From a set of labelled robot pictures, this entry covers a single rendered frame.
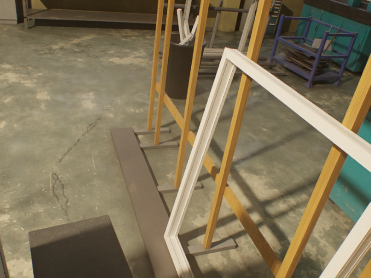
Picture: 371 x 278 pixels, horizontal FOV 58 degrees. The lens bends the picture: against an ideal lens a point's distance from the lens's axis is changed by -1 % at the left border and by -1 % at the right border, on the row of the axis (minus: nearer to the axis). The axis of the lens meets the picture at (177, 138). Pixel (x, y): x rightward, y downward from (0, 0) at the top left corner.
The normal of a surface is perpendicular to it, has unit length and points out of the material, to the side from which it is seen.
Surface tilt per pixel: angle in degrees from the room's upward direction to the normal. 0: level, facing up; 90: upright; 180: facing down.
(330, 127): 82
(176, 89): 94
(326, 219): 0
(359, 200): 90
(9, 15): 90
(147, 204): 0
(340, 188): 90
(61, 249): 0
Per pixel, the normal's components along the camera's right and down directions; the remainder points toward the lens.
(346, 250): -0.92, -0.06
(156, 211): 0.12, -0.85
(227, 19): 0.31, 0.52
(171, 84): -0.51, 0.45
